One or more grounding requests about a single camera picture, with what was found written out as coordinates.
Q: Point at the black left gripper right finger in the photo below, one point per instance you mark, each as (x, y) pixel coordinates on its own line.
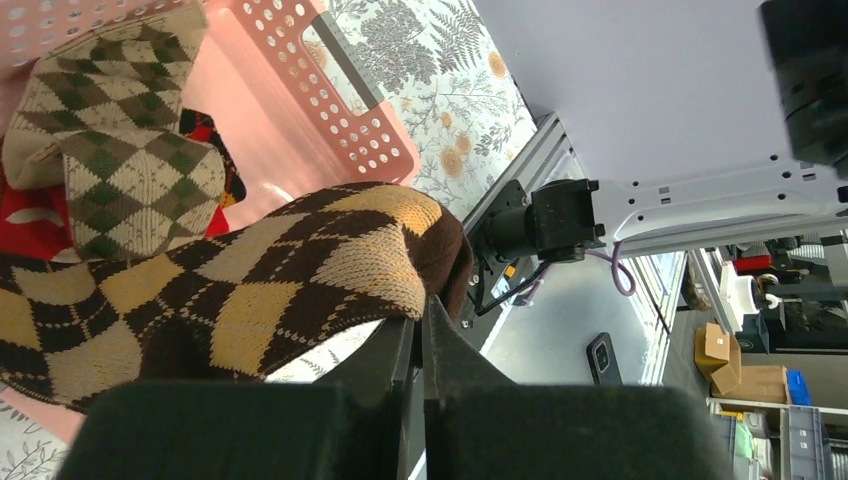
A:
(480, 424)

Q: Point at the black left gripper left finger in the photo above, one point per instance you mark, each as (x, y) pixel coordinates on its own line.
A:
(350, 424)

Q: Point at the dark brown tan argyle sock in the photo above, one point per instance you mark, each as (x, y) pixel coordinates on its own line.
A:
(235, 307)

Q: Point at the beige green argyle sock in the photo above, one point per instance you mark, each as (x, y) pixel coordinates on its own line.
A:
(108, 99)

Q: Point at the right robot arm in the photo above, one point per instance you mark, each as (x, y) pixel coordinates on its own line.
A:
(673, 108)

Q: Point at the black smartphone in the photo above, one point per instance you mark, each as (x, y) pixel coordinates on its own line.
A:
(602, 361)

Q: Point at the cardboard boxes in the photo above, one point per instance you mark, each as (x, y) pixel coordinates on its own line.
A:
(718, 357)

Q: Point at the floral patterned mat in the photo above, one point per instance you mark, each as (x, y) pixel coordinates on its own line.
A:
(433, 60)

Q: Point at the pink plastic basket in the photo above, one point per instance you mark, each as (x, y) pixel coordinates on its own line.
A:
(294, 104)

